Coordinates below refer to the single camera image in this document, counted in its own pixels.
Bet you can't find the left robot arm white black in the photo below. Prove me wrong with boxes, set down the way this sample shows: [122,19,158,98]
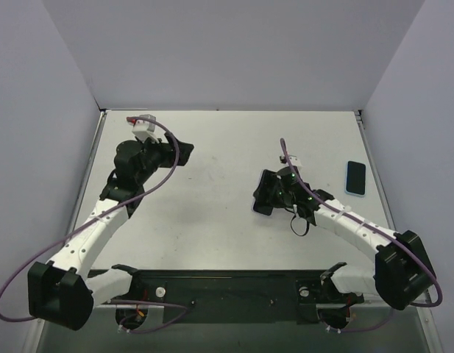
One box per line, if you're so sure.
[27,134,194,330]

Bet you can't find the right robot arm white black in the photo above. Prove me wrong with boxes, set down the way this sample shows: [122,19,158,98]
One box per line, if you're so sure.
[252,168,435,310]

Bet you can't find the phone in blue case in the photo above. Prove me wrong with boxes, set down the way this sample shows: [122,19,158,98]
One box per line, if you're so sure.
[344,160,366,197]

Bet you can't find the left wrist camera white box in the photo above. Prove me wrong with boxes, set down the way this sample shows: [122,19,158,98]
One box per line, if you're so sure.
[126,114,157,142]

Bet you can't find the aluminium front rail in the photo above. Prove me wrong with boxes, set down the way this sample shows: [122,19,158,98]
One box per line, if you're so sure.
[101,290,382,308]

